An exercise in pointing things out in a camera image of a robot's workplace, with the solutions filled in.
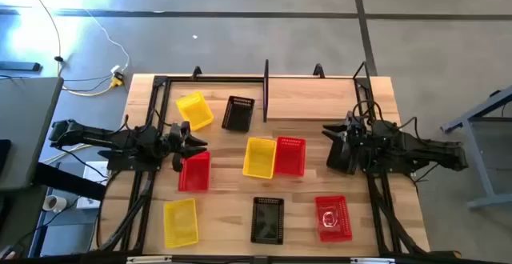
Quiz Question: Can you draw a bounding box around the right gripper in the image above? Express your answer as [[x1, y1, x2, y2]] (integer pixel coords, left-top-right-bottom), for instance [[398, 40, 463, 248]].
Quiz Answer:
[[321, 110, 376, 157]]

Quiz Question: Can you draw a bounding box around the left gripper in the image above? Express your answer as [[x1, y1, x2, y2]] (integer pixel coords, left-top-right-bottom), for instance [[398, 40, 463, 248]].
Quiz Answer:
[[162, 121, 209, 173]]

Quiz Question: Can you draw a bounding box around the red plastic basket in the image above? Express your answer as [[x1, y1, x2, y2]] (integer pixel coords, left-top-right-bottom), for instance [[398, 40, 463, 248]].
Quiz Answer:
[[314, 194, 354, 243], [273, 136, 307, 178], [178, 150, 212, 194]]

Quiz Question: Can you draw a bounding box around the yellow plastic basket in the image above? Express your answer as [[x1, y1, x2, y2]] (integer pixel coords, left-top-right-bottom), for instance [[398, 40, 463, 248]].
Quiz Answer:
[[242, 137, 278, 180], [174, 90, 215, 132], [162, 198, 200, 250]]

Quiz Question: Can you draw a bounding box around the clear plastic wrap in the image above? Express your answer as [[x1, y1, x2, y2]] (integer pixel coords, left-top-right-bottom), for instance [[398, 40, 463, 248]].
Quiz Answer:
[[319, 208, 342, 230]]

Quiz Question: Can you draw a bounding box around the white paper box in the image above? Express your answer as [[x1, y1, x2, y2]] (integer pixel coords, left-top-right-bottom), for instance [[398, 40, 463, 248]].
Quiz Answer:
[[76, 160, 110, 210]]

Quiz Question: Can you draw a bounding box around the black desk support beam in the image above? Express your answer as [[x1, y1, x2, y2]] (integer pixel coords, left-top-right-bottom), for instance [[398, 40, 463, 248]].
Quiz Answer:
[[34, 162, 107, 201]]

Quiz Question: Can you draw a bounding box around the grey-blue metal table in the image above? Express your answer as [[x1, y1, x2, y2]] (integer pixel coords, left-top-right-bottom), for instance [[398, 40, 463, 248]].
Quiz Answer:
[[439, 84, 512, 211]]

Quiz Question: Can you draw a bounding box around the white cup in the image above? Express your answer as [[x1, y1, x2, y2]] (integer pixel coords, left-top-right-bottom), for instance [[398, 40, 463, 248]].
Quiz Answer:
[[42, 194, 68, 214]]

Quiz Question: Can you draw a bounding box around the black table edge beam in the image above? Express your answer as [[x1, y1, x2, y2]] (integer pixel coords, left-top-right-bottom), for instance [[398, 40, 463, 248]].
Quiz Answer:
[[0, 250, 512, 264]]

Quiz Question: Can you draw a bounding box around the grey desk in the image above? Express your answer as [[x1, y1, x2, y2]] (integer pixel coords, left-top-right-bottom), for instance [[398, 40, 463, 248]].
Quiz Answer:
[[0, 76, 65, 193]]

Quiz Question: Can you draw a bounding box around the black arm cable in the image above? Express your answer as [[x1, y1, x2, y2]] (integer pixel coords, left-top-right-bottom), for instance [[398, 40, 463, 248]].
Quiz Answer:
[[351, 99, 419, 135]]

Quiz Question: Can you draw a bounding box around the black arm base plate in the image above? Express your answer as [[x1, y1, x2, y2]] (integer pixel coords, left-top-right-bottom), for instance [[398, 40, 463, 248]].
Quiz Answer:
[[98, 148, 161, 173], [362, 158, 419, 176]]

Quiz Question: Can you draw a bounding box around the black table frame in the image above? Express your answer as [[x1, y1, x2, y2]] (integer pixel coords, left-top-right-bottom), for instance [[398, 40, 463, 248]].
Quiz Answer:
[[95, 73, 433, 257]]

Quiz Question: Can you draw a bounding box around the black metal shelf frame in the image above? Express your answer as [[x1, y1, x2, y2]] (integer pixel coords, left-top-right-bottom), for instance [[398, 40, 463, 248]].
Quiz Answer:
[[262, 58, 368, 123]]

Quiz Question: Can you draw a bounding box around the yellow cable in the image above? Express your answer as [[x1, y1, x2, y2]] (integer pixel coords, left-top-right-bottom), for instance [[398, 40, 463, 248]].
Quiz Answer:
[[62, 82, 118, 98]]

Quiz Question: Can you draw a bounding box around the silver bracket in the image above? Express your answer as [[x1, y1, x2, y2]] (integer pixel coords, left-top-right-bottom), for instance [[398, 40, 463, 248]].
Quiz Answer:
[[350, 257, 396, 264], [126, 255, 173, 264]]

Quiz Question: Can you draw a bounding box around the cream cable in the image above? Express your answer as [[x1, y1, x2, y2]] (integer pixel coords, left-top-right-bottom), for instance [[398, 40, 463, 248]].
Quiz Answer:
[[39, 142, 94, 166]]

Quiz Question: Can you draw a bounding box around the white cable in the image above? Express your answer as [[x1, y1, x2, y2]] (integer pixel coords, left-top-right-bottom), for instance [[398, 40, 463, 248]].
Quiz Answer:
[[82, 7, 131, 73]]

